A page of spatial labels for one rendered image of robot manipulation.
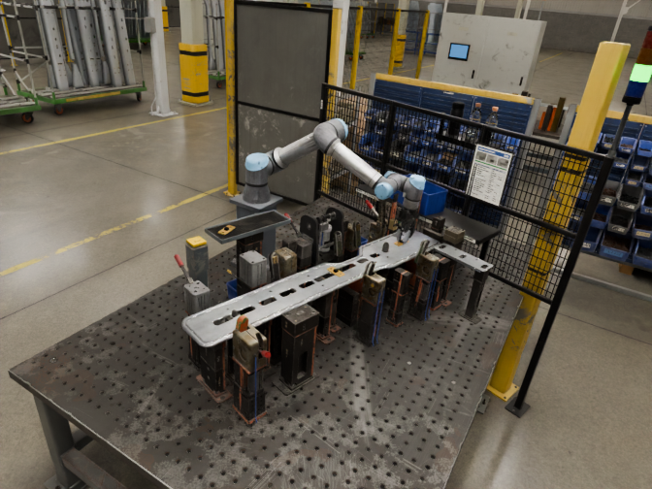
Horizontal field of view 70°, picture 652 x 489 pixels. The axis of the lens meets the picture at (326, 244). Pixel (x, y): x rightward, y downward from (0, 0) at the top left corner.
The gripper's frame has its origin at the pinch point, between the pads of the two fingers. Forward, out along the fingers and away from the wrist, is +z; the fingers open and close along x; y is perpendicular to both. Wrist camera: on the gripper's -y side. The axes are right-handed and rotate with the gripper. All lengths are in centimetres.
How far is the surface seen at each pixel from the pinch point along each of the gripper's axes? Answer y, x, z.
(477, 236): -34.5, 24.5, -3.7
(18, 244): 83, -305, 135
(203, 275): 91, -40, 7
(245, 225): 67, -42, -9
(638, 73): -45, 58, -95
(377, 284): 44.6, 16.4, -2.1
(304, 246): 50, -22, -2
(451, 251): -13.1, 21.4, -0.1
